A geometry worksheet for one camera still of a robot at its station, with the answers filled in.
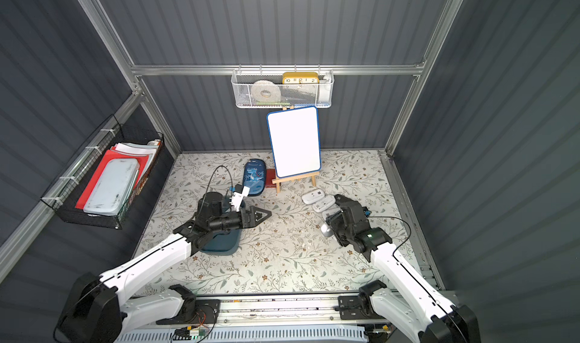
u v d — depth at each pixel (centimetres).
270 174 109
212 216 63
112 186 68
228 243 83
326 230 81
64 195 61
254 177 105
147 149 79
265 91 84
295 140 91
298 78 87
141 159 77
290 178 101
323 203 97
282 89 87
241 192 73
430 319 40
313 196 101
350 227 60
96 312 40
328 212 96
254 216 68
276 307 75
